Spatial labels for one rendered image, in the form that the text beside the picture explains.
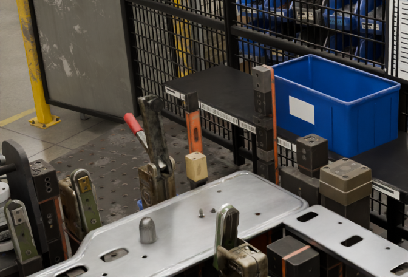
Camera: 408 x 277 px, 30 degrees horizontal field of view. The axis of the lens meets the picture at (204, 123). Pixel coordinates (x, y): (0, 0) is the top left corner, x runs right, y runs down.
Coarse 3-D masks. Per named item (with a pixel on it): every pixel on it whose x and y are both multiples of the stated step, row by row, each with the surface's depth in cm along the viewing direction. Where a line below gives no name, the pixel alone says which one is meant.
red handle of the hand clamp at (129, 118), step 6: (126, 114) 167; (132, 114) 167; (126, 120) 166; (132, 120) 166; (132, 126) 165; (138, 126) 165; (138, 132) 165; (138, 138) 165; (144, 138) 164; (144, 144) 163; (162, 162) 161; (162, 168) 161
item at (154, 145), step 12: (144, 96) 158; (156, 96) 157; (144, 108) 156; (156, 108) 154; (144, 120) 158; (156, 120) 159; (144, 132) 159; (156, 132) 160; (156, 144) 160; (156, 156) 159; (168, 156) 161; (168, 168) 161
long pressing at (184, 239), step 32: (192, 192) 162; (224, 192) 162; (256, 192) 161; (288, 192) 160; (128, 224) 153; (160, 224) 152; (192, 224) 151; (256, 224) 149; (96, 256) 143; (128, 256) 142; (160, 256) 141; (192, 256) 140
